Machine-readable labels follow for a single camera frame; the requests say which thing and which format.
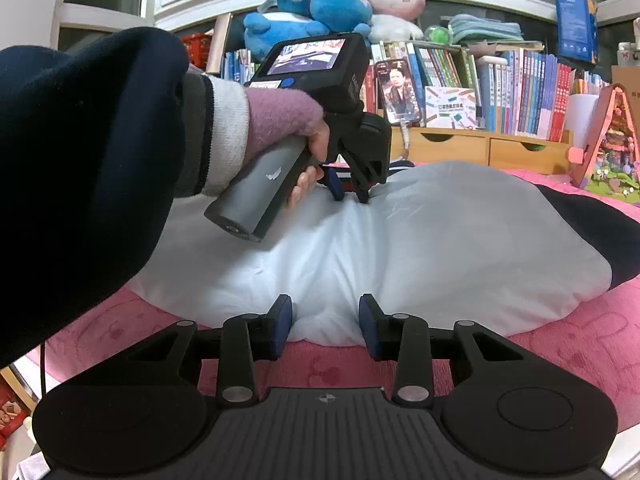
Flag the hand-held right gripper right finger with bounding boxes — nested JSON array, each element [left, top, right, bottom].
[[357, 294, 523, 407]]

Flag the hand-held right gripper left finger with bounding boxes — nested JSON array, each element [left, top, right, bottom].
[[127, 294, 293, 407]]

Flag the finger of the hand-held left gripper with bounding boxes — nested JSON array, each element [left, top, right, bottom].
[[319, 162, 352, 202], [349, 157, 390, 206]]

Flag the white and navy jacket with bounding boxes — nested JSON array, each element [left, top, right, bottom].
[[125, 160, 640, 348]]

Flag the person's left hand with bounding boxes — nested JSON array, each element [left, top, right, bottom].
[[244, 87, 332, 209]]

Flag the wooden drawer box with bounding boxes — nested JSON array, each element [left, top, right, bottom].
[[390, 127, 571, 173]]

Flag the glossy portrait picture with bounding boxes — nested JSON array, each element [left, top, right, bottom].
[[375, 59, 423, 126]]

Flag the white printed card box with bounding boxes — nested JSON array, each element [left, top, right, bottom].
[[425, 86, 483, 131]]

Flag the row of colourful books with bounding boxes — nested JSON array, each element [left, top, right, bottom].
[[221, 49, 258, 86], [370, 40, 608, 143]]

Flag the beige long flat box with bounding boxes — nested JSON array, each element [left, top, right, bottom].
[[207, 12, 233, 76]]

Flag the light blue plush toy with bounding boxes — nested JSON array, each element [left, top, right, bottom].
[[243, 10, 331, 63]]

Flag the red plastic basket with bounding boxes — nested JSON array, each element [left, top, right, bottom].
[[181, 34, 213, 68]]

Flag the dark blue cat plush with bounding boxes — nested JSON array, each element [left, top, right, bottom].
[[270, 0, 373, 36]]

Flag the folded green towel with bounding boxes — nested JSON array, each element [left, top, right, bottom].
[[447, 14, 523, 46]]

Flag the pink toy house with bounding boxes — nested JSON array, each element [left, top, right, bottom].
[[570, 84, 640, 206]]

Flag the blue flat box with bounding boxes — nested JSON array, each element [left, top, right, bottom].
[[555, 0, 598, 63]]

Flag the cardboard box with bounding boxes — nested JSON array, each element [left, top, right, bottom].
[[612, 65, 640, 92]]

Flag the red printed carton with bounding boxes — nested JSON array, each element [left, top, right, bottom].
[[0, 375, 32, 450]]

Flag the white small ornament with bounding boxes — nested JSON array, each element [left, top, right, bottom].
[[618, 17, 640, 67]]

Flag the white window frame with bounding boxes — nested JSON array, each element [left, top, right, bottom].
[[57, 0, 640, 51]]

